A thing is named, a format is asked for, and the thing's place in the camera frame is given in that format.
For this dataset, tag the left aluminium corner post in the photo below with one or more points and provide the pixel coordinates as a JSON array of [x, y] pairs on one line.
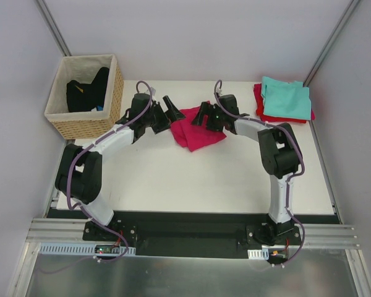
[[53, 27]]

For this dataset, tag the pink t shirt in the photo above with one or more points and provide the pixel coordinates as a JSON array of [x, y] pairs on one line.
[[193, 137]]

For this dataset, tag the slotted cable duct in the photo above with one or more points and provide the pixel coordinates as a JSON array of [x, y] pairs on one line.
[[258, 254], [69, 249]]

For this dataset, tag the right slotted cable duct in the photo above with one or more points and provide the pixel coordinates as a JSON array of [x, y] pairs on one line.
[[258, 254]]

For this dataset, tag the black t shirt in basket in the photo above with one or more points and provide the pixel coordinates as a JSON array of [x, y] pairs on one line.
[[87, 97]]

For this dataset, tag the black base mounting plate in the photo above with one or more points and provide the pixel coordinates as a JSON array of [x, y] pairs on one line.
[[206, 235]]

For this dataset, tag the wicker basket with cloth liner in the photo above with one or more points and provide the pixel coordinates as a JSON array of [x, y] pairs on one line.
[[88, 124]]

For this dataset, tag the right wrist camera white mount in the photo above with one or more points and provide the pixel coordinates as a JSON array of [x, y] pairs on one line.
[[219, 93]]

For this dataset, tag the red t shirt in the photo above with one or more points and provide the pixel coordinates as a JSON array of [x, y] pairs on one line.
[[260, 109]]

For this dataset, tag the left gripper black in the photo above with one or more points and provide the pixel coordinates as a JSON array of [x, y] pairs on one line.
[[162, 116]]

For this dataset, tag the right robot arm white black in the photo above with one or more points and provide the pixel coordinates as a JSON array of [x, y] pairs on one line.
[[279, 151]]

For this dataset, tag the left slotted cable duct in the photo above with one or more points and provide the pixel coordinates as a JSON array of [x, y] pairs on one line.
[[69, 249]]

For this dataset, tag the teal t shirt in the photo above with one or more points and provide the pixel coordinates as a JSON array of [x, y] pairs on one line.
[[286, 99]]

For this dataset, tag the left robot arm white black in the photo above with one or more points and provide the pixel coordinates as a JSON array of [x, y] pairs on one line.
[[80, 171]]

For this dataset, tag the aluminium corner post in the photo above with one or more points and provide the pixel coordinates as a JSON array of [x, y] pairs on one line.
[[338, 29], [53, 27]]

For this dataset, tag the right aluminium corner post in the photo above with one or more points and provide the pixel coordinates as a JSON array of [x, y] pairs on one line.
[[338, 29]]

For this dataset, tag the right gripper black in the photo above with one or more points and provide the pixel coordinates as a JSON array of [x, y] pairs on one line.
[[208, 116]]

